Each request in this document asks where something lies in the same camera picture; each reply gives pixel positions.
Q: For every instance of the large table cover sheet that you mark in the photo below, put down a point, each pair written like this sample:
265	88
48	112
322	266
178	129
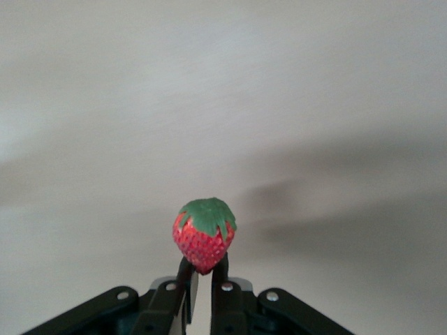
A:
223	87

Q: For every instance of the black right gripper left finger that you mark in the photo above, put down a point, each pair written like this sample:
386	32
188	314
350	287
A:
164	307

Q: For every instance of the red strawberry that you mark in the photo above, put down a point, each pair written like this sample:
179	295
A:
204	235

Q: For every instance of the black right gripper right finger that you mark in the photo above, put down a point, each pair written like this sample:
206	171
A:
227	307

